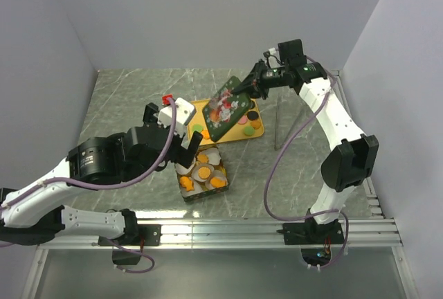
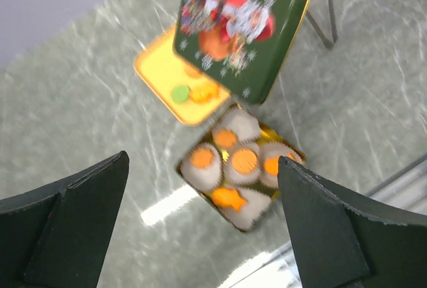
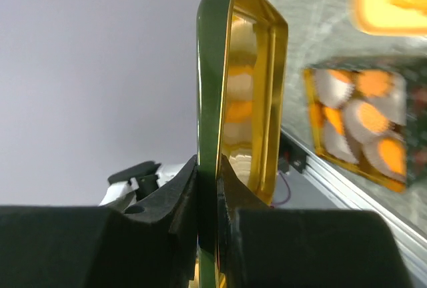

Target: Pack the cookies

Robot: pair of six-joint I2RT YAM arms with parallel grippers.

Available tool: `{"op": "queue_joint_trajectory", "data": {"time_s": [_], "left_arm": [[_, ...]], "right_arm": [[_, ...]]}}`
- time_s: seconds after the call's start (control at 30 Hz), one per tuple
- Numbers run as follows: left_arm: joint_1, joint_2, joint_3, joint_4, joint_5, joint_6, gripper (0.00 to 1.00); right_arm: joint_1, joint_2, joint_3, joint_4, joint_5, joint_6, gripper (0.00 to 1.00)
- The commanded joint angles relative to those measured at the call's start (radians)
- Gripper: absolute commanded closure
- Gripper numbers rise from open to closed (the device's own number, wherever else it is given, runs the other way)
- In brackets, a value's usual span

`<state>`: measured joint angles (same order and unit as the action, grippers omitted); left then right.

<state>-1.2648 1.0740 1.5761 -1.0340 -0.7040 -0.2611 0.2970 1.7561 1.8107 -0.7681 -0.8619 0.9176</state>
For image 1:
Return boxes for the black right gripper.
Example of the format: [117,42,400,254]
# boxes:
[230,60,289,101]

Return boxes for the orange leaf cookie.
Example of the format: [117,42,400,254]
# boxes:
[197,153,209,163]

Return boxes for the round biscuit cookie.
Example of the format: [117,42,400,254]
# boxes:
[198,167,212,180]

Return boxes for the gold tin lid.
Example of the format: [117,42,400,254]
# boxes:
[202,76,251,142]

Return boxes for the metal tongs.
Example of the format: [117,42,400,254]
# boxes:
[273,95,307,151]

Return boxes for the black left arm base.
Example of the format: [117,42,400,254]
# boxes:
[98,224,162,246]

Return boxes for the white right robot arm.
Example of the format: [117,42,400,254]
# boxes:
[233,39,379,243]

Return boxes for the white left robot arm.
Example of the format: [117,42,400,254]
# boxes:
[1,97,203,246]

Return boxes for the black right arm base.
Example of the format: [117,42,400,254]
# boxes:
[277,219,345,245]

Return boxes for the white paper cup back-left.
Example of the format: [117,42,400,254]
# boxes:
[174,163,195,176]

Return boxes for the white paper cup centre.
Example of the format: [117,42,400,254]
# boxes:
[191,163,214,182]

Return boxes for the white paper cup back-right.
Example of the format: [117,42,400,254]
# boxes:
[199,147,221,166]

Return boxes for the green christmas cookie tin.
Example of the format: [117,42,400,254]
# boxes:
[174,145,230,203]

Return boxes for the white paper cup front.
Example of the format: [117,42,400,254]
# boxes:
[179,178,204,198]

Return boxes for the green sandwich cookie left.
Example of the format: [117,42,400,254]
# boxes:
[192,124,204,133]

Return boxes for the green sandwich cookie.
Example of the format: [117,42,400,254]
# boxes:
[243,126,255,136]
[192,124,204,133]

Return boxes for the black sandwich cookie lower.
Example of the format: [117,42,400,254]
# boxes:
[246,111,260,121]

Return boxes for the white paper cup right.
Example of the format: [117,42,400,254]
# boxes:
[205,170,228,190]

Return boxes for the pink sandwich cookie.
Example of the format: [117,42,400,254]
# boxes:
[238,116,248,125]

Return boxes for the yellow plastic tray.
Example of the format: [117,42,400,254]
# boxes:
[186,98,266,147]

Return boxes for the swirl butter cookie right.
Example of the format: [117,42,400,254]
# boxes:
[251,120,262,129]

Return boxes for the green sandwich cookie right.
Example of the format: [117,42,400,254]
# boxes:
[243,126,255,136]

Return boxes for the red emergency button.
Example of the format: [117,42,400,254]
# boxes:
[162,94,174,106]

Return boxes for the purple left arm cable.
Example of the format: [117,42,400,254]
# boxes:
[0,100,178,275]

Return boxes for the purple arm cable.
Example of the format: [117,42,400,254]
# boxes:
[264,55,350,271]
[0,100,178,275]

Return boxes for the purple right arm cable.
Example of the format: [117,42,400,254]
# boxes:
[264,55,350,271]

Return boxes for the aluminium mounting rail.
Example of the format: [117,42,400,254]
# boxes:
[37,217,404,250]

